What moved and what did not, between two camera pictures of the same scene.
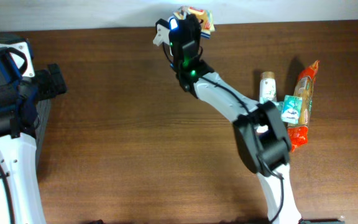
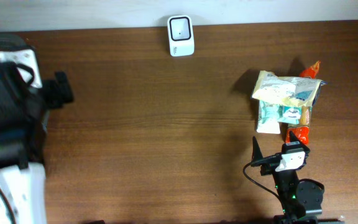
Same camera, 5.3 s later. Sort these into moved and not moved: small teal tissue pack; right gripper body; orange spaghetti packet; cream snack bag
Moved: cream snack bag; right gripper body
Not moved: small teal tissue pack; orange spaghetti packet
